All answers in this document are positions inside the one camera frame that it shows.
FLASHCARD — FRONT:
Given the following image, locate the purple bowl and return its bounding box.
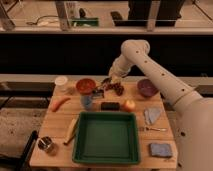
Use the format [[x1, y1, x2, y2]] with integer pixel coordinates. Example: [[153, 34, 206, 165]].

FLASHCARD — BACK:
[[137, 79, 159, 97]]

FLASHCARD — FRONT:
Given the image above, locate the red bowl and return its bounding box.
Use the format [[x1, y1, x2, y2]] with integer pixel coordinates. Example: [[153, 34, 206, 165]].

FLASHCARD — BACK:
[[76, 78, 96, 95]]

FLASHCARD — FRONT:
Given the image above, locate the blue sponge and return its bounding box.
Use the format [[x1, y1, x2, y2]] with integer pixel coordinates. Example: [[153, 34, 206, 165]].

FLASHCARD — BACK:
[[149, 143, 173, 158]]

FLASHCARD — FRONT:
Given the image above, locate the metal fork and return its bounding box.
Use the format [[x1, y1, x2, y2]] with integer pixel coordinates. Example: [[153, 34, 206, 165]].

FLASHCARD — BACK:
[[138, 127, 167, 132]]

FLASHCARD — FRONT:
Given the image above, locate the green plastic tray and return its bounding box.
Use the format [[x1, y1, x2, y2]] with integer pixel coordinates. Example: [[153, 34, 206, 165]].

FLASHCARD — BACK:
[[72, 112, 140, 165]]

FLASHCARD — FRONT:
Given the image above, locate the grey folded cloth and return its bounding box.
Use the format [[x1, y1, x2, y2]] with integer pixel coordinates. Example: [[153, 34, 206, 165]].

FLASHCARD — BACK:
[[144, 107, 162, 125]]

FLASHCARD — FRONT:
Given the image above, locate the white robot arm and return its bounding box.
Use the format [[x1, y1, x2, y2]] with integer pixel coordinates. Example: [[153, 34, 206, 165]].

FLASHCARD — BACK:
[[109, 40, 213, 171]]

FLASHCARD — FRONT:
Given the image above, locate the wooden table board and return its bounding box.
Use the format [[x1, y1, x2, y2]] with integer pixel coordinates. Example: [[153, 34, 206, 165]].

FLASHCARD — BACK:
[[30, 81, 178, 171]]

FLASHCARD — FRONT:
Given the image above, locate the small metal cup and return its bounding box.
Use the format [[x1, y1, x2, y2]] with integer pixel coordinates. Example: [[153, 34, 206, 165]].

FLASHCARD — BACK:
[[38, 136, 53, 153]]

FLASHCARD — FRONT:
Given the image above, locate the white lidded cup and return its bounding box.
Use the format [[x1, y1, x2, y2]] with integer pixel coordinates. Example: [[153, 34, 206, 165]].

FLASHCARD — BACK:
[[54, 76, 68, 91]]

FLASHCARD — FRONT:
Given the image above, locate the red yellow apple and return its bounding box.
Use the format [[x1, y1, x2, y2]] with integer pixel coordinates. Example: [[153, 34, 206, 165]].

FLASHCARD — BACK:
[[123, 100, 135, 112]]

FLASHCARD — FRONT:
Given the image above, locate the blue plastic cup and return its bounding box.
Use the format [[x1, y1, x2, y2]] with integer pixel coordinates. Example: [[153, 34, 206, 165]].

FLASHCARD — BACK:
[[81, 95, 92, 110]]

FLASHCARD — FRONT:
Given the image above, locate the orange carrot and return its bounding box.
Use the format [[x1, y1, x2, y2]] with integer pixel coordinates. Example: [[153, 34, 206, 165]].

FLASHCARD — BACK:
[[50, 97, 69, 112]]

